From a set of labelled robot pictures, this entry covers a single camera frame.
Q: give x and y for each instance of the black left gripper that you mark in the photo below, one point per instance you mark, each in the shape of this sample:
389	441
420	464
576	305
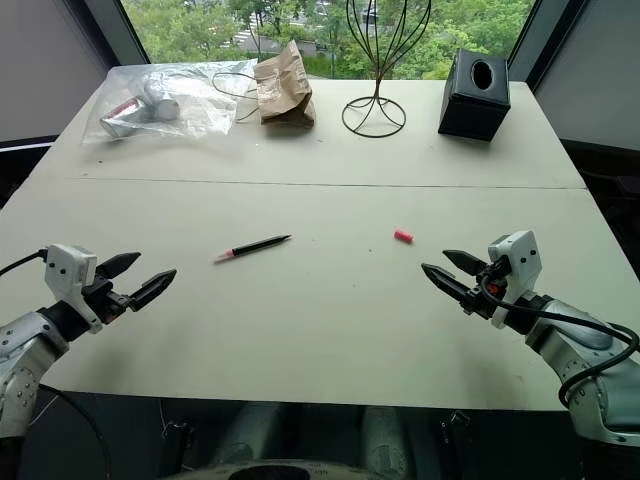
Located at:
107	300

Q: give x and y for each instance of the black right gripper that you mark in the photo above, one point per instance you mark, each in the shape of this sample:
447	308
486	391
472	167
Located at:
482	297

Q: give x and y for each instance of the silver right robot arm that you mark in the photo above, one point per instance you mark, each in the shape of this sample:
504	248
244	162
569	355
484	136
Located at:
585	360

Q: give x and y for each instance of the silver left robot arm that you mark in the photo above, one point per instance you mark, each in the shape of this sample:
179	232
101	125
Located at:
30	345

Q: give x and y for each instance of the pink pen cap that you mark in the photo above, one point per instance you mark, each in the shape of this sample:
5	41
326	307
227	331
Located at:
403	236

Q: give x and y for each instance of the black pen with pink end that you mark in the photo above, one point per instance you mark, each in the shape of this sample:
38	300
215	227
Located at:
257	245

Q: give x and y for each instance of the black table clamp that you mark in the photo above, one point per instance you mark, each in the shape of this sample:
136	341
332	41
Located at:
452	430
177	442

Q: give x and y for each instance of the black tissue box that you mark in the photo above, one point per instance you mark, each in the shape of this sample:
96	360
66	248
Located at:
472	105

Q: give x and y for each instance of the clear plastic bag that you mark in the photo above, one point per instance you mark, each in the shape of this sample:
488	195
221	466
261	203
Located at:
200	105

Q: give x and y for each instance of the grey rounded robot leg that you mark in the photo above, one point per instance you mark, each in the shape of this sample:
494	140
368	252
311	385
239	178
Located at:
387	445
255	435

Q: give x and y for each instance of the crumpled brown paper bag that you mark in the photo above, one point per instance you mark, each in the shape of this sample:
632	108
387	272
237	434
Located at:
285	90

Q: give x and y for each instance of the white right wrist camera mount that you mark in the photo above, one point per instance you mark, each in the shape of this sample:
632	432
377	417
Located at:
522	255

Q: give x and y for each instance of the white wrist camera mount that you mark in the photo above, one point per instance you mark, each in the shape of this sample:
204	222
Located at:
67	267
522	255

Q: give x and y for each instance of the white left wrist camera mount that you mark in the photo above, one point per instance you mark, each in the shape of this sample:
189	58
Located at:
67	267

